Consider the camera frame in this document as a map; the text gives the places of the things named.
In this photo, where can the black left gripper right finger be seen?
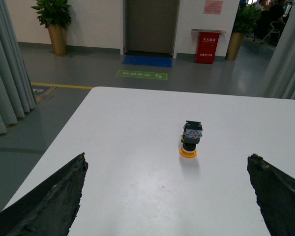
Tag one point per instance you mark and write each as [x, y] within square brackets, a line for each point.
[275, 194]

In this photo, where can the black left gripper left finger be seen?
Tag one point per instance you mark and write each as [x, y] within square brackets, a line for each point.
[51, 207]

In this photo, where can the yellow push button switch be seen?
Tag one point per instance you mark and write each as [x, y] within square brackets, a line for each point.
[192, 133]

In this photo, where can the right grey curtain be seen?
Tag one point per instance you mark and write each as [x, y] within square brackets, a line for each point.
[279, 79]

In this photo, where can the grey curtain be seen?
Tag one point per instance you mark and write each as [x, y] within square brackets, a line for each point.
[16, 93]
[279, 79]

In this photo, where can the left grey curtain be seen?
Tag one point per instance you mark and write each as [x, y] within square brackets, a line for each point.
[16, 93]

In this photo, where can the white office chair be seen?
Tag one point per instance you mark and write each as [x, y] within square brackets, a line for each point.
[267, 32]

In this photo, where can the green floor sign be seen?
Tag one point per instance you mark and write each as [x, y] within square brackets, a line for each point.
[142, 74]

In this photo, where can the red fire extinguisher box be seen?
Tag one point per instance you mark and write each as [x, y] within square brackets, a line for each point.
[206, 45]

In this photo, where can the seated person in black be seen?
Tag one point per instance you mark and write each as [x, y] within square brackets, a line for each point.
[274, 14]

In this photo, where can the blue floor mat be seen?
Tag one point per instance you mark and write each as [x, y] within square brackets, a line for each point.
[147, 61]

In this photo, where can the right potted green plant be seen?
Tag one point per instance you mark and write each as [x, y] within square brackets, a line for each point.
[245, 22]

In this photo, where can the potted green plant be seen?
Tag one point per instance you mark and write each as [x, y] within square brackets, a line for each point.
[54, 15]
[245, 22]

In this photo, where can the left potted green plant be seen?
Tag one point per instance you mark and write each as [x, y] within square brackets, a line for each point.
[54, 15]

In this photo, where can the grey door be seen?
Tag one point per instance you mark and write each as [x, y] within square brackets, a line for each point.
[150, 27]

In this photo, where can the pink wall notice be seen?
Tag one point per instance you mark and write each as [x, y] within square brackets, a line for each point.
[213, 7]

